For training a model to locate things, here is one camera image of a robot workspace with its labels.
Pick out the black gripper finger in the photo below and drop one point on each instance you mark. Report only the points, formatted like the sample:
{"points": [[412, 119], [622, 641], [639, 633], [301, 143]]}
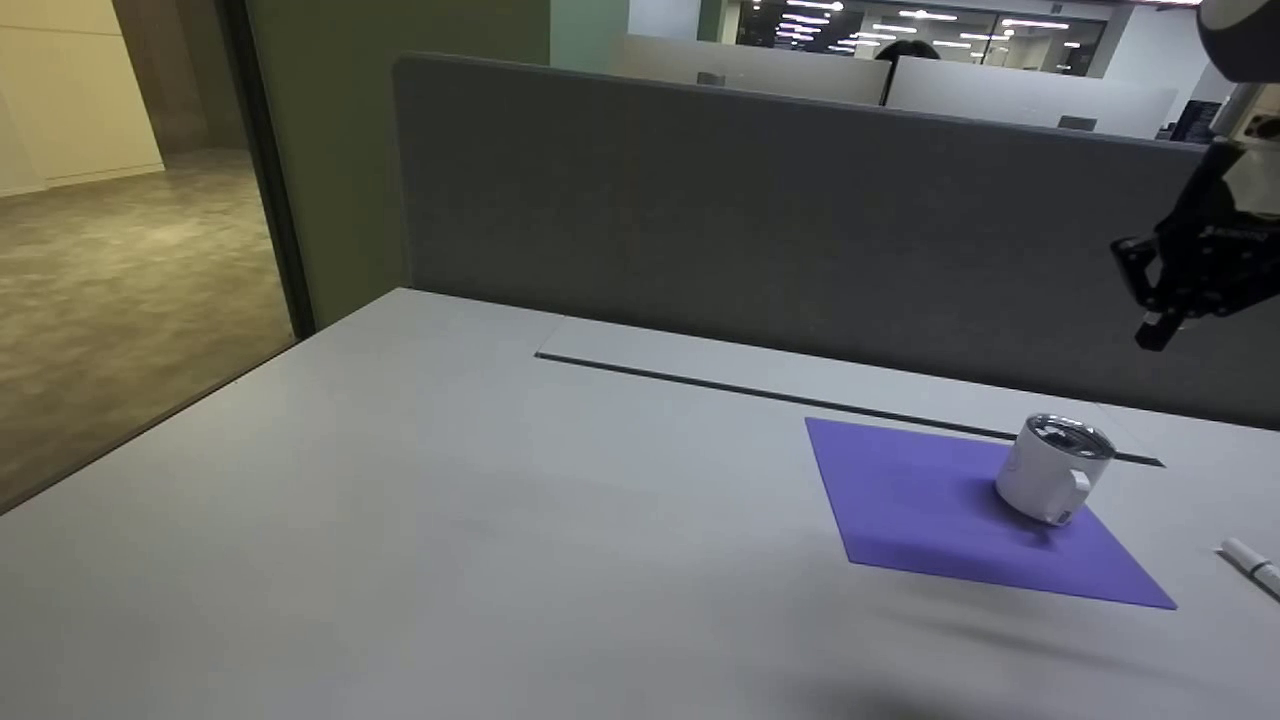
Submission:
{"points": [[1136, 264], [1160, 331]]}

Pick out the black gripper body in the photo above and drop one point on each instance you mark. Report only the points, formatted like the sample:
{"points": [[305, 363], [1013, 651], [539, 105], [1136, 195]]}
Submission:
{"points": [[1234, 253]]}

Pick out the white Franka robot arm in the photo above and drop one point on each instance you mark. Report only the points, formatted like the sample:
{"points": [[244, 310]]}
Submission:
{"points": [[1255, 43]]}

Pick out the black lid slider piece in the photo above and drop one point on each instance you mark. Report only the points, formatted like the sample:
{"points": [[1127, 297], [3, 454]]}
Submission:
{"points": [[1064, 437]]}

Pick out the small metal cup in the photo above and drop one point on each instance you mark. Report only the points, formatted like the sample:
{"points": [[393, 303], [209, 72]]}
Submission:
{"points": [[1036, 481]]}

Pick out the white marker pen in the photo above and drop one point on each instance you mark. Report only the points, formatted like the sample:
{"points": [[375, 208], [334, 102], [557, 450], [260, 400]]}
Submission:
{"points": [[1249, 561]]}

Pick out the purple rectangular mat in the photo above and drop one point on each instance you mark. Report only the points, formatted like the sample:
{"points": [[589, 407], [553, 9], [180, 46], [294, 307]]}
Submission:
{"points": [[904, 507]]}

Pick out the grey fabric desk partition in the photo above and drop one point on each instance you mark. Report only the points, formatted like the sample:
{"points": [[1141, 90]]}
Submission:
{"points": [[801, 225]]}

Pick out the dark door frame post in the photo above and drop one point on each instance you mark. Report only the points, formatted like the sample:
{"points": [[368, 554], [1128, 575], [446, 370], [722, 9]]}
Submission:
{"points": [[264, 174]]}

